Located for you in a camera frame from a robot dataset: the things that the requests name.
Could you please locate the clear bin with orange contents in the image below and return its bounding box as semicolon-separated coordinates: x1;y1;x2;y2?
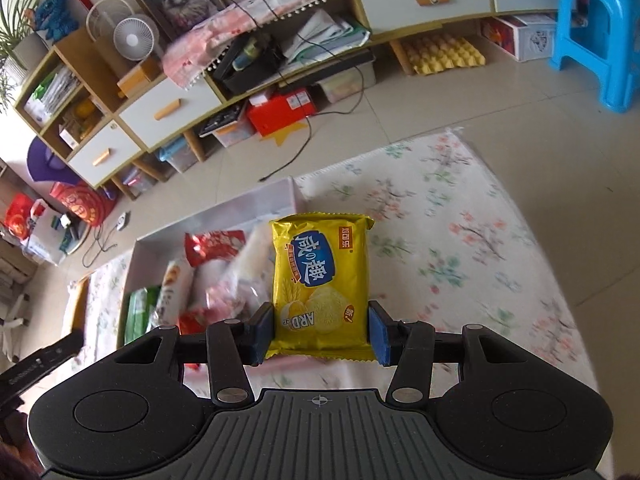
210;115;256;149

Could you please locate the blue plastic stool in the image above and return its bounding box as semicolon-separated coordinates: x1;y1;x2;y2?
549;0;640;114

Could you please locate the black bag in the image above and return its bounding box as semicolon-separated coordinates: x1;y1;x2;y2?
207;35;289;97

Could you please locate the pink patterned cloth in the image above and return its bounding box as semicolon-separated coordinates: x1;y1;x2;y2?
162;0;427;92

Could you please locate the clear bread packet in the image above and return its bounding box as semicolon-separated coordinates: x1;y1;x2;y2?
152;259;195;329

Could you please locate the pink cardboard box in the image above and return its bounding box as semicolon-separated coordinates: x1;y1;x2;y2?
117;175;307;356

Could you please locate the potted green plant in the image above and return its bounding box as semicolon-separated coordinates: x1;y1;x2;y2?
0;0;47;112

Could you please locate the white open box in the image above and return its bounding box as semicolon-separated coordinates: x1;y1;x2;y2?
22;210;77;267

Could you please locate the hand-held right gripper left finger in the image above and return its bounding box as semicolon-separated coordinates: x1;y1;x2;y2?
114;302;275;407

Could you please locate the floral rug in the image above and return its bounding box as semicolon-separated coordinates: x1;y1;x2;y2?
65;129;602;463

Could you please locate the red white snack packet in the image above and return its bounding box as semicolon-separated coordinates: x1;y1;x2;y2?
184;229;247;269

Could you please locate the green snack packet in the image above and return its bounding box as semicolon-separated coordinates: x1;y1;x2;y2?
124;285;162;347

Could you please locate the black cable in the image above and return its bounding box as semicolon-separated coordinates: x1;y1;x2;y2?
227;0;367;184

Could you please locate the large white fan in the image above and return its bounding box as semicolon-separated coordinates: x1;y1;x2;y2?
86;0;137;45

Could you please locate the blue plush toy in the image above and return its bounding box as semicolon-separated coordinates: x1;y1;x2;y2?
32;0;81;41

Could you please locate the pile of white papers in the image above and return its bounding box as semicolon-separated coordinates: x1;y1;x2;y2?
285;10;371;64

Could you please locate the yellow cracker packet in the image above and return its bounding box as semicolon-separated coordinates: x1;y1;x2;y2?
264;212;377;362

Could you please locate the white printed carton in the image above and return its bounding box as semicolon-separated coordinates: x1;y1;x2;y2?
481;14;559;63

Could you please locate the white chair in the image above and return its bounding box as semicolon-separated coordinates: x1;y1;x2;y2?
0;287;32;362

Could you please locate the small clear storage bin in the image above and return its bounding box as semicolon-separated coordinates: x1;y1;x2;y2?
120;165;156;199

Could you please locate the orange red snack packet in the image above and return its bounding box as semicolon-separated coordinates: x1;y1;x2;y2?
177;310;214;337

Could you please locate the red gold printed bag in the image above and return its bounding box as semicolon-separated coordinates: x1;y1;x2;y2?
50;182;117;227

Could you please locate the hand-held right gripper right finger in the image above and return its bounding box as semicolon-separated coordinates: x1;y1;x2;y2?
368;300;526;405

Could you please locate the yellow egg tray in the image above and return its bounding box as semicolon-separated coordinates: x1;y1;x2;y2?
397;35;487;77

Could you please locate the orange cardboard box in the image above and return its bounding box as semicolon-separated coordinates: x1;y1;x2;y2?
116;57;166;99

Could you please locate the red shoe box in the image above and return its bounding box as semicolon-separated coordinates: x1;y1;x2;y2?
246;87;317;137

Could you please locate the red gift bag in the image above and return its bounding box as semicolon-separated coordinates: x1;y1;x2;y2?
4;192;49;242

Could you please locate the purple umbrella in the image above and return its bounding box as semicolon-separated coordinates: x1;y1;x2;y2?
27;137;77;184

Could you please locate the blue lid storage bin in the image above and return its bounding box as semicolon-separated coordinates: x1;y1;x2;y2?
157;137;199;174

